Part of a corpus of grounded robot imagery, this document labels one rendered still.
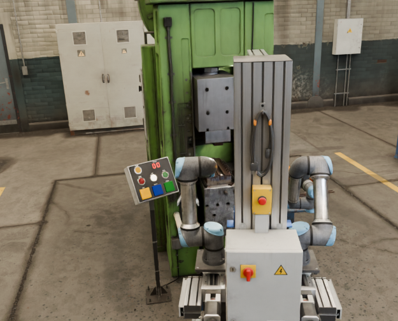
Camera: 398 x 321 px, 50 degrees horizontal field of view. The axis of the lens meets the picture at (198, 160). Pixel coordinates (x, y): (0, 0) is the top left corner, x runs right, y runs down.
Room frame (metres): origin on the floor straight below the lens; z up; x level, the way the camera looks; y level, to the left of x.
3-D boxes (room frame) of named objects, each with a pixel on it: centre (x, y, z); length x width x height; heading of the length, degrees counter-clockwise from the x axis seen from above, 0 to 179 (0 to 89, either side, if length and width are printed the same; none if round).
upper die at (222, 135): (3.35, -0.12, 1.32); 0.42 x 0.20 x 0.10; 9
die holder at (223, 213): (3.37, -0.18, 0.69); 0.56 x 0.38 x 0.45; 9
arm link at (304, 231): (2.18, -0.57, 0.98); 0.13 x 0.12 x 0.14; 83
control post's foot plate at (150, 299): (2.98, 0.38, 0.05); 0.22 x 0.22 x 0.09; 9
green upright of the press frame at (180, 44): (3.45, 0.19, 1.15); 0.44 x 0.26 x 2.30; 9
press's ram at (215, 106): (3.36, -0.17, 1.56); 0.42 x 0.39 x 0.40; 9
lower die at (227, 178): (3.35, -0.12, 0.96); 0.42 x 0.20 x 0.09; 9
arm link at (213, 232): (2.22, -0.07, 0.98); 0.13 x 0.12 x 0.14; 93
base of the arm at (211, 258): (2.22, -0.07, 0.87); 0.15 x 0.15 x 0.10
